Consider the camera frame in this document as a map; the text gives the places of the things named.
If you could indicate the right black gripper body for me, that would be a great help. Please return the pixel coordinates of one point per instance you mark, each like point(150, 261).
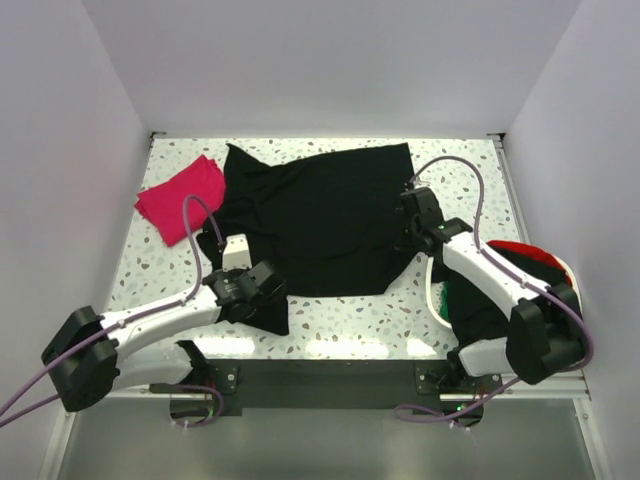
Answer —
point(409, 233)

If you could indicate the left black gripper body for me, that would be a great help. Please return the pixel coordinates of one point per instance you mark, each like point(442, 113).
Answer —
point(236, 272)

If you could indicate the black t shirt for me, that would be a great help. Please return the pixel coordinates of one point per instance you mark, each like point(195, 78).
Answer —
point(326, 223)

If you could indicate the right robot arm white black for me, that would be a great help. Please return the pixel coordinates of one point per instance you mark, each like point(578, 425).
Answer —
point(545, 332)

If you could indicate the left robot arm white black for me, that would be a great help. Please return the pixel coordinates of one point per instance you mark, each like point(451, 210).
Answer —
point(93, 354)

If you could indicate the white laundry basket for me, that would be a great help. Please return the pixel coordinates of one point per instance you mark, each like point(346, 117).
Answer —
point(432, 295)

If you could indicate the green garment in basket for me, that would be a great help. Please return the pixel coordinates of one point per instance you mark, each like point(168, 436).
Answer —
point(444, 308)

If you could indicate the red garment in basket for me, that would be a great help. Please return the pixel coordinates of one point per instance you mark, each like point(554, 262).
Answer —
point(527, 257)

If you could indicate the black clothes in basket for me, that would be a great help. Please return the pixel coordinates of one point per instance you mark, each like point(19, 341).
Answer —
point(475, 310)

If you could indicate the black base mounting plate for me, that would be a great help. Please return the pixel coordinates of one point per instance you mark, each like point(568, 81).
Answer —
point(323, 384)

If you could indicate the folded pink red t shirt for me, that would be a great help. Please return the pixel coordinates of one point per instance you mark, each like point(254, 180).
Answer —
point(162, 205)

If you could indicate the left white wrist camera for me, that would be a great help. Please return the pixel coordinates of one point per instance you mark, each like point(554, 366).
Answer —
point(236, 253)

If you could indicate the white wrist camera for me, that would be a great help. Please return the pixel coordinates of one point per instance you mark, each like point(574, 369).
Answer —
point(236, 253)
point(415, 182)

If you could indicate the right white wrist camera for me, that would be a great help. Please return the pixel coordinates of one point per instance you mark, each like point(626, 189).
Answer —
point(415, 182)

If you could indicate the aluminium frame rail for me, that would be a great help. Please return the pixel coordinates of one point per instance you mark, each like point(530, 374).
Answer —
point(550, 387)

